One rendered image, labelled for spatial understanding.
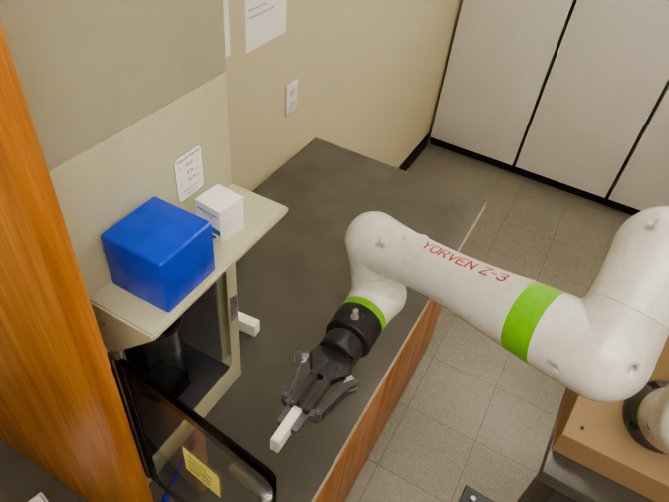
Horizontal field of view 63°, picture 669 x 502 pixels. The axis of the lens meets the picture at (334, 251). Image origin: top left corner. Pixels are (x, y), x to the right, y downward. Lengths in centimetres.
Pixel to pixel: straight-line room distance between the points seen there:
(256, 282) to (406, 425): 113
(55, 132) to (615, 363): 71
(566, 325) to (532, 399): 192
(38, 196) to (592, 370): 66
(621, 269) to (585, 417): 61
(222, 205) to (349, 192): 113
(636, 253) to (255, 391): 88
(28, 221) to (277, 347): 95
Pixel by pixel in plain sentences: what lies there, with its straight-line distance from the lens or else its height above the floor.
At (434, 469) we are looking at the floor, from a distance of 238.
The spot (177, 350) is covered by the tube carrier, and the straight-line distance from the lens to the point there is 116.
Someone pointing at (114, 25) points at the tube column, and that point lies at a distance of 68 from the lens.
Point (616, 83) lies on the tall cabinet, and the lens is 363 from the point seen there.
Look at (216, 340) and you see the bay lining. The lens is 126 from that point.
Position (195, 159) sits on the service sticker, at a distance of 86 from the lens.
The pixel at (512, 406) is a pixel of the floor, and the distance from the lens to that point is 264.
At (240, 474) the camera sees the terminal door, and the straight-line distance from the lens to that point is 81.
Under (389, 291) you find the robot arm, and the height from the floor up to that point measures 133.
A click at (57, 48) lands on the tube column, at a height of 183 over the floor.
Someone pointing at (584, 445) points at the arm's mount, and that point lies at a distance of 137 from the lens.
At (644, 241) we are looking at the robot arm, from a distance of 82.
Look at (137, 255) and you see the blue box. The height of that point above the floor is 160.
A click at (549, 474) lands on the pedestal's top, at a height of 94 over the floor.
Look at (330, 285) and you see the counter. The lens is 157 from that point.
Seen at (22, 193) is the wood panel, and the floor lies 177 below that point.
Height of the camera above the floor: 208
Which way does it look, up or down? 43 degrees down
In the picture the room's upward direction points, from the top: 7 degrees clockwise
